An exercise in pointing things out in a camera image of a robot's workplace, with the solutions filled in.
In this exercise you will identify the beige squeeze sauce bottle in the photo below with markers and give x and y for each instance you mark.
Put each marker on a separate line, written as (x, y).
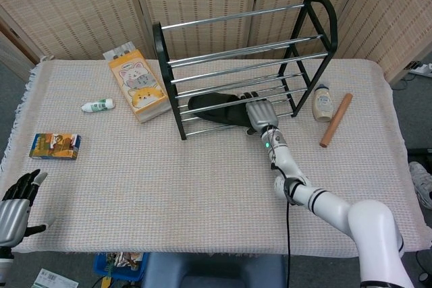
(323, 104)

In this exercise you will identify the black metal shoe rack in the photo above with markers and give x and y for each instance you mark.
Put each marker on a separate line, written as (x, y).
(236, 65)

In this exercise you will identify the wooden rolling pin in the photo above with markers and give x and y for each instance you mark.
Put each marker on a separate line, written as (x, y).
(335, 121)

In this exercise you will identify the blue plastic bin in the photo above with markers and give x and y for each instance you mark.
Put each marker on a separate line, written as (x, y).
(101, 267)

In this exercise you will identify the white labelled paper package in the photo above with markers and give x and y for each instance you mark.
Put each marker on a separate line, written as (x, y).
(54, 279)

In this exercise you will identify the black slipper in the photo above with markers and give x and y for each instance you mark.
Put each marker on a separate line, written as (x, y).
(219, 109)

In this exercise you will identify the blue padded chair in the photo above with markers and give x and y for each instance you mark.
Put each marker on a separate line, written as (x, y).
(216, 271)

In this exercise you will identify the small colourful picture box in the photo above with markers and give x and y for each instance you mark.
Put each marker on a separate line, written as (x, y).
(55, 146)

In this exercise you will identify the orange cat print box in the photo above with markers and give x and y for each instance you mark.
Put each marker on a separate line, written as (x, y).
(141, 89)

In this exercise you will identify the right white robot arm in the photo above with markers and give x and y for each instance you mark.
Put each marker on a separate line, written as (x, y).
(337, 205)

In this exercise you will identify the black flat device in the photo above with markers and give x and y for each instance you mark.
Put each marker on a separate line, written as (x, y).
(422, 151)

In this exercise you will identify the white power strip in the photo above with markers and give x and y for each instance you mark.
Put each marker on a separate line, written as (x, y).
(422, 69)

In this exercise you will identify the bamboo folding screen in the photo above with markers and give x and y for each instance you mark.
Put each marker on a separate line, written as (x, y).
(84, 8)

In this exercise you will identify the white green tube bottle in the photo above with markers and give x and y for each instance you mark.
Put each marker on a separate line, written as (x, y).
(98, 106)

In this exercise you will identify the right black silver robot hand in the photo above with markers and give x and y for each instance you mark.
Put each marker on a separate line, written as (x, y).
(261, 114)

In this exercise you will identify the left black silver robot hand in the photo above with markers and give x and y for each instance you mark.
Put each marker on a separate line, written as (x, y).
(13, 210)

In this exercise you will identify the checked woven tablecloth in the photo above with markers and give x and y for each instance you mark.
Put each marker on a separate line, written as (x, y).
(135, 180)

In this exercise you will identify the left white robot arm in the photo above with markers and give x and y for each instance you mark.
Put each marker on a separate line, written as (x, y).
(5, 262)

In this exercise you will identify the white sneaker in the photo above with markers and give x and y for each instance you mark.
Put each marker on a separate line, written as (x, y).
(422, 180)

